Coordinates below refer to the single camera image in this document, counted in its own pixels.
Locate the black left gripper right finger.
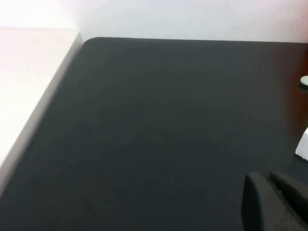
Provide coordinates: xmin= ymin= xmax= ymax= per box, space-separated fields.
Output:
xmin=269 ymin=170 xmax=308 ymax=231

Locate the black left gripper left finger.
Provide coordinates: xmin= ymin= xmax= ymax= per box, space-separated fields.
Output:
xmin=242 ymin=172 xmax=293 ymax=231

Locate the white foam cube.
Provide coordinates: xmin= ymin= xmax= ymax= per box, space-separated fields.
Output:
xmin=295 ymin=129 xmax=308 ymax=161

